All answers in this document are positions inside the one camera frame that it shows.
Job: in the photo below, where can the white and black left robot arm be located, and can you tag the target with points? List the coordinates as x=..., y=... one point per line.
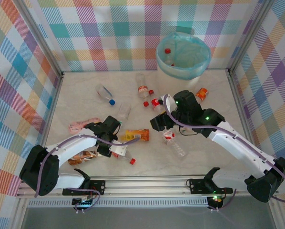
x=71, y=148

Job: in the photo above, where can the controller board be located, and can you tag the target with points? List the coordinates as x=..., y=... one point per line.
x=216, y=200
x=85, y=204

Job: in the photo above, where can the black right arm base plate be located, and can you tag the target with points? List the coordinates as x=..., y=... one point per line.
x=197, y=186

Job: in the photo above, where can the brown coffee drink bottle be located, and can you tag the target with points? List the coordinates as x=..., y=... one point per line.
x=81, y=159

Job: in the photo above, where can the left controller board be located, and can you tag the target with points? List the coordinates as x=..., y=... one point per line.
x=85, y=204

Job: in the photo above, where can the cola bottle with red label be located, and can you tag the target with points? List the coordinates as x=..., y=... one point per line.
x=155, y=103

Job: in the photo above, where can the aluminium frame post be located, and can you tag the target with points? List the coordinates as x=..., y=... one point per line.
x=37, y=35
x=249, y=35

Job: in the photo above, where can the clear bottle with red cap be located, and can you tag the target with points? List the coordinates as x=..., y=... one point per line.
x=129, y=160

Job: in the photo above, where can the clear plastic cup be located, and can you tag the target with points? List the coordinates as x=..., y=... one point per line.
x=124, y=111

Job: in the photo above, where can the aluminium right frame post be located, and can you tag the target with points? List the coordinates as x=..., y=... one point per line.
x=249, y=35

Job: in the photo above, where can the red-capped bottle inside bin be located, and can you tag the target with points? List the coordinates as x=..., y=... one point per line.
x=167, y=56

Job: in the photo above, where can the clear bottle with blue cap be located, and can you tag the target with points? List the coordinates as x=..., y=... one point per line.
x=104, y=93

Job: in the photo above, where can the aluminium left side rail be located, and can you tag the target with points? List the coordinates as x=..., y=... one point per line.
x=54, y=100

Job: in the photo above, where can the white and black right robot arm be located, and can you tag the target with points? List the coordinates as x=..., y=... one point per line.
x=240, y=148

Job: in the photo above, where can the right controller board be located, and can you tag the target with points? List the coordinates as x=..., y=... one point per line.
x=216, y=200

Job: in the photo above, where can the white bin with blue bag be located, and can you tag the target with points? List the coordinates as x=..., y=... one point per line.
x=180, y=71

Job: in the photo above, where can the tall clear bottle red label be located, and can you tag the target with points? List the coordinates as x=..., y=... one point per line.
x=142, y=89

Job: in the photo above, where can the aluminium mounting rail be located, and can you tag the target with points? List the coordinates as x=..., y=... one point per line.
x=145, y=186

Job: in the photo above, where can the ribbed clear bottle red-white label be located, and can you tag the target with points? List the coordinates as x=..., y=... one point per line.
x=174, y=143

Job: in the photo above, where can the orange label bottle brown cap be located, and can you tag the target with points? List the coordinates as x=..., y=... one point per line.
x=202, y=93

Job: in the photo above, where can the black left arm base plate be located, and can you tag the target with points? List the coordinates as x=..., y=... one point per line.
x=97, y=186

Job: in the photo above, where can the pink bottle with white cap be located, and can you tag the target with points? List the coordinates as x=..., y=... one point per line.
x=78, y=126

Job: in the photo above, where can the aluminium right side rail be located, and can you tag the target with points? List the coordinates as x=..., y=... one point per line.
x=237, y=100

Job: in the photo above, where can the orange snack packet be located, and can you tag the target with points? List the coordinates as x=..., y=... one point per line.
x=135, y=134

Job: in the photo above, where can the aluminium left frame post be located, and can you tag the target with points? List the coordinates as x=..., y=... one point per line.
x=37, y=35

